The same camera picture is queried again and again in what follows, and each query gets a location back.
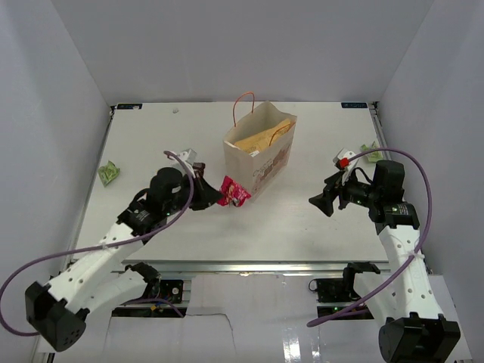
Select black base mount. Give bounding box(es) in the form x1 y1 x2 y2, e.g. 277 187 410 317
111 280 187 318
308 278 360 318

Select green snack packet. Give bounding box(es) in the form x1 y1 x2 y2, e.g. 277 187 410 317
358 141 386 164
98 160 120 187

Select blue table label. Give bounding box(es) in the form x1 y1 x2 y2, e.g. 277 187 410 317
341 102 368 109
116 103 143 110

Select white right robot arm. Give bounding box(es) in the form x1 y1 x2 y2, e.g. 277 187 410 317
309 159 461 362

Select aluminium table edge rail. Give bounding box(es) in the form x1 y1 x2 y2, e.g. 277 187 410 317
66 260 390 274

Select left blue table label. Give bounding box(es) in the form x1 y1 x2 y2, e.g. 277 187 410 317
116 103 143 110

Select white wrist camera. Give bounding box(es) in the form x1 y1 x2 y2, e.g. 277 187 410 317
166 148 197 178
333 148 358 185

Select right blue table label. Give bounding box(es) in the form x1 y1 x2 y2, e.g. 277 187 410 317
341 102 368 109

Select cream paper bag orange handles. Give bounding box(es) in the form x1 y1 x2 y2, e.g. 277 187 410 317
222 101 297 200

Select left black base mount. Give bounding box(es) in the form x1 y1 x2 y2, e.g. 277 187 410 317
111 280 187 318

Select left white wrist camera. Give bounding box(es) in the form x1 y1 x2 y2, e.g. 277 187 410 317
166 148 197 178

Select red snack packet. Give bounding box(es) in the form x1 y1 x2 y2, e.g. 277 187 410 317
217 175 251 207

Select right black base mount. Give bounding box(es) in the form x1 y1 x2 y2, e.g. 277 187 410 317
308 278 360 318

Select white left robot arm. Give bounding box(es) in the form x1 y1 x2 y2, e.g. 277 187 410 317
25 163 222 352

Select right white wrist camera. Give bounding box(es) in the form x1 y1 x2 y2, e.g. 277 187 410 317
333 148 358 185

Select large brown chips bag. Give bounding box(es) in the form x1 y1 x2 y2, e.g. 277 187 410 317
234 118 293 157

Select brown chocolate bar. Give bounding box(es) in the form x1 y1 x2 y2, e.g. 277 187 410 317
192 163 206 174

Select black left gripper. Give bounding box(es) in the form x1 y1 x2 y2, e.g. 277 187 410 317
165 170 224 216

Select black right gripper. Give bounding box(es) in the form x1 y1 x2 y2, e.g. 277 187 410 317
309 167 380 217

